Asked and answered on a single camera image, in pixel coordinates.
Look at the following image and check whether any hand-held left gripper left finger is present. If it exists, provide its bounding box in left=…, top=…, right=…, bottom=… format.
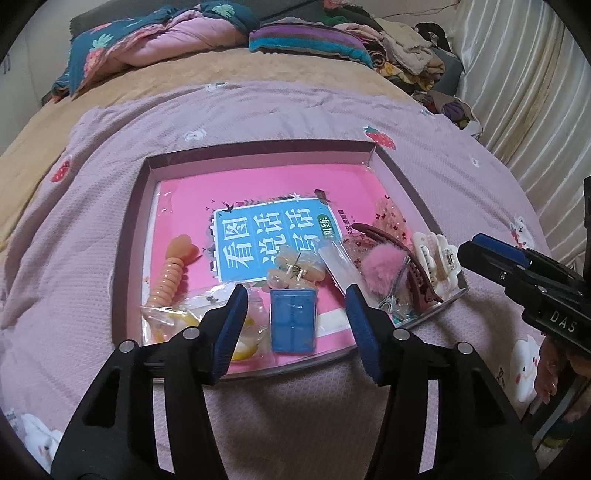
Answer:
left=51, top=285, right=249, bottom=480

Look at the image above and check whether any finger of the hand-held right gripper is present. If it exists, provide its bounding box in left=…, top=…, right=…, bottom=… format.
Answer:
left=458, top=242, right=515, bottom=292
left=472, top=233, right=532, bottom=271

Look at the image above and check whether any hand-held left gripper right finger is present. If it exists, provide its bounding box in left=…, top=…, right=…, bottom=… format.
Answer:
left=345, top=284, right=541, bottom=480

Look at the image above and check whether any white hair claw clip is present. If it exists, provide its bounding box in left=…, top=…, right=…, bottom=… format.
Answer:
left=411, top=232, right=464, bottom=296

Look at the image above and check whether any blue rectangular hair clip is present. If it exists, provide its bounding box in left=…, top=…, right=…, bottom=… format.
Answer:
left=269, top=287, right=320, bottom=354

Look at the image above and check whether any pearl hair claw clip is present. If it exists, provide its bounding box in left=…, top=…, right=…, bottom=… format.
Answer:
left=261, top=244, right=328, bottom=292

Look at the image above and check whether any shallow cardboard box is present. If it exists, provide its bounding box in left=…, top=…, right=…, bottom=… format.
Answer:
left=113, top=140, right=469, bottom=381

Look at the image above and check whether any person's right hand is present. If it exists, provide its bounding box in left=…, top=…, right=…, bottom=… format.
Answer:
left=534, top=335, right=591, bottom=416

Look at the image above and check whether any plastic bag with yellow accessory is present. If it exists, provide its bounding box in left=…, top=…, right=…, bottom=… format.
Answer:
left=140, top=295, right=271, bottom=361

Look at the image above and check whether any pink pompom hair clip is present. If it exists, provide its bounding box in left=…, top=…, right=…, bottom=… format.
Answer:
left=359, top=246, right=419, bottom=311

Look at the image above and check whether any clear plastic packet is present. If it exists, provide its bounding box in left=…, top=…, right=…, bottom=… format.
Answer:
left=318, top=242, right=365, bottom=301

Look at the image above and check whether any dark pink hair clip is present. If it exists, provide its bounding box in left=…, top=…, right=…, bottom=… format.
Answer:
left=353, top=223, right=446, bottom=306

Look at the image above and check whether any sequined tulle hair bow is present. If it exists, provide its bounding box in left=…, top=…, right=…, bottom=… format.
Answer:
left=348, top=196, right=414, bottom=259

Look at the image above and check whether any pink book with blue label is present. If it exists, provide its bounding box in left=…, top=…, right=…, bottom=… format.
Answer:
left=150, top=164, right=416, bottom=370

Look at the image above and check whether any white curtain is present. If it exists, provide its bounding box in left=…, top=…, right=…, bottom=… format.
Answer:
left=455, top=0, right=591, bottom=241

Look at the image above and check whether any pile of clothes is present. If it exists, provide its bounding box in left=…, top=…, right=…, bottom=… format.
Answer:
left=323, top=0, right=481, bottom=139

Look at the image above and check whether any tan bed sheet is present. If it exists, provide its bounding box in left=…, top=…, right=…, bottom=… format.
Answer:
left=0, top=44, right=416, bottom=232

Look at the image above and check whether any striped pillow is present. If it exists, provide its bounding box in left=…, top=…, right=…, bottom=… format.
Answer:
left=249, top=22, right=375, bottom=70

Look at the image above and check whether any blue strawberry print quilt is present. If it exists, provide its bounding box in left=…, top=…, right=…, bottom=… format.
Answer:
left=51, top=2, right=259, bottom=104

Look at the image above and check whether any grey headboard cushion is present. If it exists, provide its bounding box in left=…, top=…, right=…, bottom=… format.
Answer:
left=69, top=0, right=324, bottom=28

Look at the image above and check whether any orange spiral hair tie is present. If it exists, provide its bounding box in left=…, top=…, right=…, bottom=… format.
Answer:
left=147, top=235, right=201, bottom=309

